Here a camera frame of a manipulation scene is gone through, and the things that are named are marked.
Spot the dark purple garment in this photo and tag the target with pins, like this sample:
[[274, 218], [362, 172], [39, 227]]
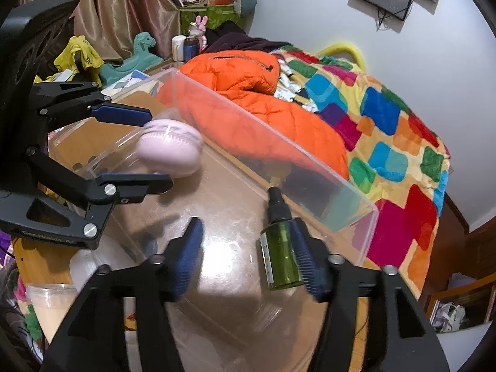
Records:
[[230, 37]]

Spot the yellow curved tube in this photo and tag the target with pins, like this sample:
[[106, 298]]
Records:
[[345, 49]]

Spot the colourful patchwork quilt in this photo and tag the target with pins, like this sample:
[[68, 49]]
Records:
[[354, 123]]

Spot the yellow garment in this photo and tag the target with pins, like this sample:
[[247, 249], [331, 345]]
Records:
[[78, 61]]

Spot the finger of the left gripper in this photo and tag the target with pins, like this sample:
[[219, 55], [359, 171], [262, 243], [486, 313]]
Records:
[[89, 104], [97, 196]]

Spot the pink satin curtain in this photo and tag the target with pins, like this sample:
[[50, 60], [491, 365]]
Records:
[[111, 25]]

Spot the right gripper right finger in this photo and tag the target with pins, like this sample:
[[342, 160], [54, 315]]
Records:
[[399, 337]]

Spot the beige cream jar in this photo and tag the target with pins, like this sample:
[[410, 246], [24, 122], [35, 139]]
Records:
[[50, 303]]

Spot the stack of papers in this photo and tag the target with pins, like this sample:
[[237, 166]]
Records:
[[135, 81]]

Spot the white cylinder cup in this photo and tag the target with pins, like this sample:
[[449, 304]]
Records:
[[177, 43]]

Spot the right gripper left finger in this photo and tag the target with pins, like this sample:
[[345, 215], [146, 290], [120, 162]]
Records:
[[91, 335]]

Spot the green dinosaur plush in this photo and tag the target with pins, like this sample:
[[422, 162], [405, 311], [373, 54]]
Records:
[[140, 60]]

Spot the green spray bottle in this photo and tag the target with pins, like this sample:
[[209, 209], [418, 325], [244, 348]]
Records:
[[280, 265]]

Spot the clear plastic storage bin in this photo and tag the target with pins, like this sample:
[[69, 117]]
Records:
[[229, 320]]

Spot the orange puffer jacket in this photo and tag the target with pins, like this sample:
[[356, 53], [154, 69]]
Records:
[[229, 97]]

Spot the pink rabbit toy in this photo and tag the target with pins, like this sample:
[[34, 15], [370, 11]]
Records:
[[197, 30]]

